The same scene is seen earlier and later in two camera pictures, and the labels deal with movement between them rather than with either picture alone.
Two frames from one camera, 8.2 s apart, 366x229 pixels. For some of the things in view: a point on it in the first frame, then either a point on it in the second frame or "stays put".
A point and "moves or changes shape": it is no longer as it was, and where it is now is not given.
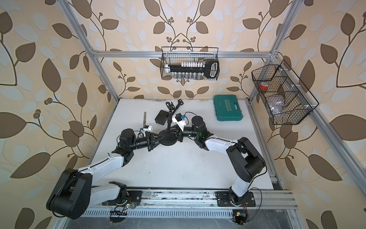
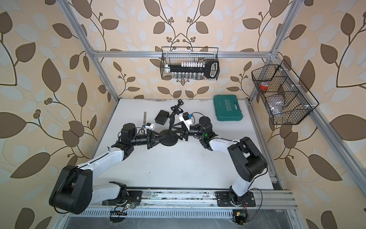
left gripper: x=151 y=142 stays put
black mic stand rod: x=170 y=107 moves or changes shape
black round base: x=171 y=137 stays put
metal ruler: x=144 y=120 stays put
